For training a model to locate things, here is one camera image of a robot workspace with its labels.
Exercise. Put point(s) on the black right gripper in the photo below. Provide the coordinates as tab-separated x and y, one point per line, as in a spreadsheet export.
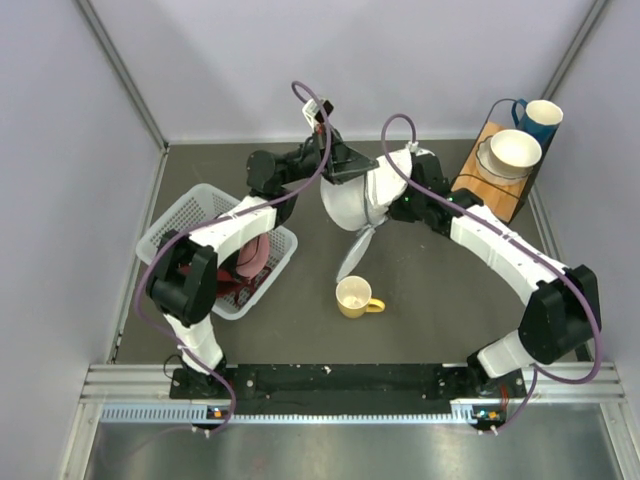
398	212

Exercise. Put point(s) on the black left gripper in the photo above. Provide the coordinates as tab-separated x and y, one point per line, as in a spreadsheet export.
344	162

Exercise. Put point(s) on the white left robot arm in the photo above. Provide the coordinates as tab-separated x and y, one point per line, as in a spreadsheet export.
185	277

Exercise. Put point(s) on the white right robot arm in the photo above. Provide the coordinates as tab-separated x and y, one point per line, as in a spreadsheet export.
562	308

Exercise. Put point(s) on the pink bra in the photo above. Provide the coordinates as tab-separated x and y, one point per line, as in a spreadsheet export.
253	257

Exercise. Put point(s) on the dark red bra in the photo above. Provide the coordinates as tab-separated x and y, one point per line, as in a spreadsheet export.
228	285

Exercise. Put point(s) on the yellow mug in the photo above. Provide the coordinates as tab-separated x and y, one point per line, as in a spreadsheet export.
354	298

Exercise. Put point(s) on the white bowl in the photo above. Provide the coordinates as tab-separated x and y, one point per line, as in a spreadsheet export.
507	157

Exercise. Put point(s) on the white plastic basket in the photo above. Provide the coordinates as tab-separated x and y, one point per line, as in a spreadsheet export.
205	202

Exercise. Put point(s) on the blue and white mug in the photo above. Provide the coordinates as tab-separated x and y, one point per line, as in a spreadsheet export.
538	118

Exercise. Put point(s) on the wooden rack with black frame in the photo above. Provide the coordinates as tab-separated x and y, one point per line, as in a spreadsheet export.
505	197

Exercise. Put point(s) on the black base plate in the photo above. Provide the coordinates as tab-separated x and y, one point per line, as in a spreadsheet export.
362	389

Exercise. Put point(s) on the aluminium rail with cable duct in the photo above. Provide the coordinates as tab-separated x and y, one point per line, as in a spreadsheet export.
170	394

